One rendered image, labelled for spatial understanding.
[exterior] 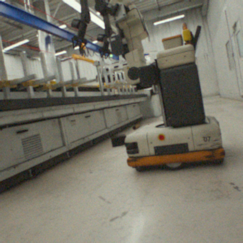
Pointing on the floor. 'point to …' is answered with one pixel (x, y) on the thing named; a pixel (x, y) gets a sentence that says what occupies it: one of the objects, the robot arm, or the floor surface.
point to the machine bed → (56, 135)
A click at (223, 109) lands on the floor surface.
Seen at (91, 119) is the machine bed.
